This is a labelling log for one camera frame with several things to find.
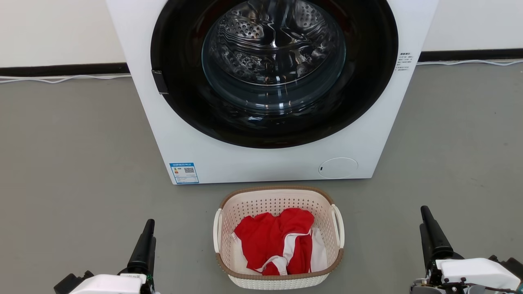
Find small printed text sticker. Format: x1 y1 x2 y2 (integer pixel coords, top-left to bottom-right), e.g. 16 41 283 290
395 51 414 72

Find white front-load washing machine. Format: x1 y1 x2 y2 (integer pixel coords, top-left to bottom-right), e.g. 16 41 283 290
105 0 440 185

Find round white filter cover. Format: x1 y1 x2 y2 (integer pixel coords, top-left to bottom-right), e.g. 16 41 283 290
318 157 359 179

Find blue energy label sticker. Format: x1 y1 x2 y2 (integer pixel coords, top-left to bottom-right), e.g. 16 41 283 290
170 163 199 185

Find round black glass washer door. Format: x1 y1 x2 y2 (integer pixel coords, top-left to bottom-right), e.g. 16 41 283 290
150 0 399 149

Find grey washer door handle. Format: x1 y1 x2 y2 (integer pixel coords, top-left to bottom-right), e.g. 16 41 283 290
152 69 169 95

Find cream perforated laundry basket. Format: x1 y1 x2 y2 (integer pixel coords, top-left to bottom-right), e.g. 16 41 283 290
212 186 345 290

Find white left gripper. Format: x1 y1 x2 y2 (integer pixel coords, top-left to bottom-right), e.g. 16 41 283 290
69 219 157 294

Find steel washer drum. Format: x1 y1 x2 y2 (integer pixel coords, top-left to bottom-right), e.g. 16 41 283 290
202 0 346 115

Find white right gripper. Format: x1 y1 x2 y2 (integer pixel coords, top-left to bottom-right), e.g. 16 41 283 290
411 205 521 294

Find red and white garment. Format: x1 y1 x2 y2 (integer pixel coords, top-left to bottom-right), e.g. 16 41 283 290
231 208 329 276

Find white floor cable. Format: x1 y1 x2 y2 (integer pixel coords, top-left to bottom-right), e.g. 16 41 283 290
416 59 523 67
0 73 131 84

